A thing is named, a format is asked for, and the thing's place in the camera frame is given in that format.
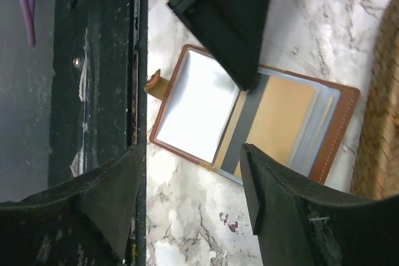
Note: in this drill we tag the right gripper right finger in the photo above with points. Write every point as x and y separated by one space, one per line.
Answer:
298 221

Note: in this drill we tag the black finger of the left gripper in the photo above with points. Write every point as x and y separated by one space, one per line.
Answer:
231 30

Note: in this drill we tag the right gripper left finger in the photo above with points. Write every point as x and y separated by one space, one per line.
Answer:
83 221

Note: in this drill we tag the brown leather card holder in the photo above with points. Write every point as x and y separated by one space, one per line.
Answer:
198 99

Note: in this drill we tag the gold credit card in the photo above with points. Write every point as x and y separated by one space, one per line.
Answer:
269 117

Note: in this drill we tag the woven wicker divided tray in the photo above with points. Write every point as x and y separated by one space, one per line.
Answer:
376 168

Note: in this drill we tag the black mounting rail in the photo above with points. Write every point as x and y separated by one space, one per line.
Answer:
98 104

